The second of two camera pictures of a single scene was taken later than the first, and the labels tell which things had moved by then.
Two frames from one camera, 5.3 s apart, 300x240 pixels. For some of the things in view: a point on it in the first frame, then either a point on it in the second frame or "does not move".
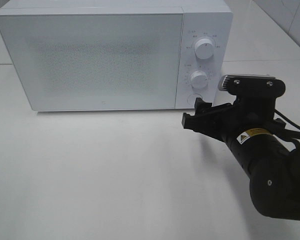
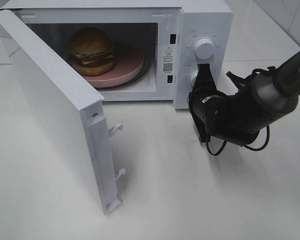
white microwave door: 89,62 → 74,108
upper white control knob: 204,48 does not move
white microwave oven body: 100,55 does not move
